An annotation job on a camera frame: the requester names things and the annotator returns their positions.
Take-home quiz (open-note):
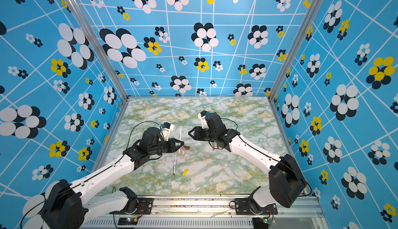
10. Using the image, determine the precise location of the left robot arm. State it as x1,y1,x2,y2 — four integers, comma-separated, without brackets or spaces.
19,125,184,229

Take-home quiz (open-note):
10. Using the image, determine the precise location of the yellow pen cap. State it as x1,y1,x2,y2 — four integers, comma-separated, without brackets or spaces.
182,169,189,176

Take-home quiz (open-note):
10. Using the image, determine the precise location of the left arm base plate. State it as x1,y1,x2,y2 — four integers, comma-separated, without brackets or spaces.
110,197,154,216

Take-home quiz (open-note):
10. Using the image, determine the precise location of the aluminium front rail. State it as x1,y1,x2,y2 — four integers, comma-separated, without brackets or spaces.
80,195,329,229

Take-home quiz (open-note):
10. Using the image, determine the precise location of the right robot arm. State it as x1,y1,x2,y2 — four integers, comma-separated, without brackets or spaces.
188,111,309,214

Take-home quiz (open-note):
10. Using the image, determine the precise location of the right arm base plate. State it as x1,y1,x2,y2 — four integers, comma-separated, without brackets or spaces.
233,198,278,217

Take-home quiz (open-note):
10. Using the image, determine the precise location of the right corner aluminium post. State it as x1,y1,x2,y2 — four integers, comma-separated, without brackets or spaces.
269,0,324,101

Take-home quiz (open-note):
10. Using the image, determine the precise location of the corner aluminium post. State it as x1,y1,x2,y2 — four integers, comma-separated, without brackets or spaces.
269,0,324,101
66,0,129,102

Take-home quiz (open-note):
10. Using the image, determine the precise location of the white slim pen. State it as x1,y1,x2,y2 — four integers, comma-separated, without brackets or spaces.
173,153,177,176

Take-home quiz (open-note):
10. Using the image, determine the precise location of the left circuit board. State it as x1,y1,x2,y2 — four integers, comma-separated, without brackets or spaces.
118,217,138,226

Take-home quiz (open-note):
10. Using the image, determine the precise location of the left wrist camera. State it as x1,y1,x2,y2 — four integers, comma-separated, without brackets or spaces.
160,122,174,141

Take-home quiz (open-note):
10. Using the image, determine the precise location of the white pen yellow tip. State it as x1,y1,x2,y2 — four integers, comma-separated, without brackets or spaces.
178,128,182,154

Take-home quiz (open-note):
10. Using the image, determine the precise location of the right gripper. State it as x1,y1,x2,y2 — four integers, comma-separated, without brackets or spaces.
189,127,219,143

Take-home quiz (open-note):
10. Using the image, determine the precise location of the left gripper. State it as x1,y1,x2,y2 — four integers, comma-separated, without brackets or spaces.
148,137,184,157

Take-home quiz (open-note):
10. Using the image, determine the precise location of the circuit board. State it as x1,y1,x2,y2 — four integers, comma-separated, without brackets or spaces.
118,217,138,226
252,218,276,229

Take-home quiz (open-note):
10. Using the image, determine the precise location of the right circuit board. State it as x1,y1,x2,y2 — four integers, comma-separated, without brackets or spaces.
252,218,276,229

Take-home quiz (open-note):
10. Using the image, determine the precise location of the left corner aluminium post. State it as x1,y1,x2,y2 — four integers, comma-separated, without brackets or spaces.
66,0,129,102

